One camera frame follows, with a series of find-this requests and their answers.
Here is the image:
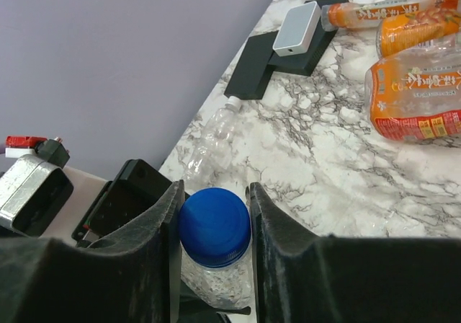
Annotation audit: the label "black flat block front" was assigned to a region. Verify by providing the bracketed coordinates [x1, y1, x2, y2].
[224, 31, 278, 100]

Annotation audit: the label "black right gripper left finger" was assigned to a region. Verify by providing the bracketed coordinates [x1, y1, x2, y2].
[1, 181, 185, 322]

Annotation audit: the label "tall orange label tea bottle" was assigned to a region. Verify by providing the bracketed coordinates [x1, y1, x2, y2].
[321, 0, 460, 32]

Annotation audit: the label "large orange label jug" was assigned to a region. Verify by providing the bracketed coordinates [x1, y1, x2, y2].
[364, 33, 460, 141]

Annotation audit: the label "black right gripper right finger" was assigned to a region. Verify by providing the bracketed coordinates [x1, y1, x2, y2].
[246, 182, 460, 322]

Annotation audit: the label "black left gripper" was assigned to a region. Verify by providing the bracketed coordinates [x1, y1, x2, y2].
[71, 159, 171, 243]

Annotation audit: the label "white box device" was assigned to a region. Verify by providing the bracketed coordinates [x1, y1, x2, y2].
[272, 1, 321, 57]

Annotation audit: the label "black flat block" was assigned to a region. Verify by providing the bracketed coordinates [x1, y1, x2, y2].
[269, 0, 349, 76]
[224, 31, 278, 100]

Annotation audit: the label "small Pepsi bottle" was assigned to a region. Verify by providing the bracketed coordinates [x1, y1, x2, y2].
[179, 187, 254, 311]

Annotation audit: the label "orange label bottle right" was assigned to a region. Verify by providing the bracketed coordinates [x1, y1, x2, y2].
[376, 7, 460, 58]

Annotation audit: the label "black flat block rear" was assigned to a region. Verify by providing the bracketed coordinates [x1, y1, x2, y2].
[269, 0, 349, 76]

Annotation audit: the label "clear white-cap bottle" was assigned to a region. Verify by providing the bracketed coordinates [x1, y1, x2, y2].
[183, 96, 242, 191]

